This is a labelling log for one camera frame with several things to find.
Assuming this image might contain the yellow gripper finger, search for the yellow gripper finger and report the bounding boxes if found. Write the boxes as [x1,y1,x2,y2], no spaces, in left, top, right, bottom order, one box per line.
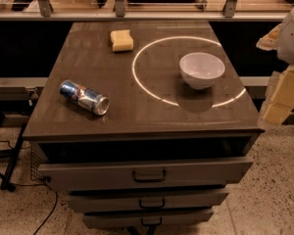
[260,66,294,125]

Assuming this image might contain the white bowl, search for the white bowl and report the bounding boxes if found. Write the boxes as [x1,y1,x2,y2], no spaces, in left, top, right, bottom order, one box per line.
[179,52,225,90]

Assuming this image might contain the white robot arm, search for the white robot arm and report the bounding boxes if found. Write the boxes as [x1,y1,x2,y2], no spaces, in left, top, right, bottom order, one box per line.
[256,8,294,125]

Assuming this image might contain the blue silver redbull can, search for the blue silver redbull can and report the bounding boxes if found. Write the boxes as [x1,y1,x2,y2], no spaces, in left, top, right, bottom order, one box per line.
[60,80,110,116]

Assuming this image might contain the grey drawer cabinet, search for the grey drawer cabinet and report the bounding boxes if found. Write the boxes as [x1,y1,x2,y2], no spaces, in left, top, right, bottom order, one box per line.
[22,21,265,235]

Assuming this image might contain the yellow sponge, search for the yellow sponge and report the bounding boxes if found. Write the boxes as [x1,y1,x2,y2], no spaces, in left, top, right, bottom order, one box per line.
[110,29,133,52]

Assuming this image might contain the metal railing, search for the metal railing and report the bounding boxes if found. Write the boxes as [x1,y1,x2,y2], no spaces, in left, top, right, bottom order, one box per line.
[0,0,293,22]

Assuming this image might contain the black stand leg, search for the black stand leg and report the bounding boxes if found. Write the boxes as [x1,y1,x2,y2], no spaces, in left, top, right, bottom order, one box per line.
[0,124,25,192]

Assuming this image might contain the top drawer with handle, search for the top drawer with handle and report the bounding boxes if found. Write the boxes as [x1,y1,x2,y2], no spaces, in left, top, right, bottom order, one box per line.
[38,157,253,191]

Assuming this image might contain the drawer with handle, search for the drawer with handle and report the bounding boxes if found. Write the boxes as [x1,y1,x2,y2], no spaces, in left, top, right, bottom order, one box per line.
[38,157,253,191]
[82,208,214,228]
[67,189,228,213]

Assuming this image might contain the bottom drawer with handle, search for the bottom drawer with handle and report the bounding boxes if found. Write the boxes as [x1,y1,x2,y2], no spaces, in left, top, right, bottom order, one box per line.
[82,208,214,228]

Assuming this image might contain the middle drawer with handle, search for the middle drawer with handle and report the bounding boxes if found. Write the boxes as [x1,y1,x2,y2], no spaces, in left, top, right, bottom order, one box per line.
[67,189,228,213]

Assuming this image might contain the black floor cable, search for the black floor cable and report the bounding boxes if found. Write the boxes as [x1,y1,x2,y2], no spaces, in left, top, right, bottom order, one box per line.
[0,160,59,235]

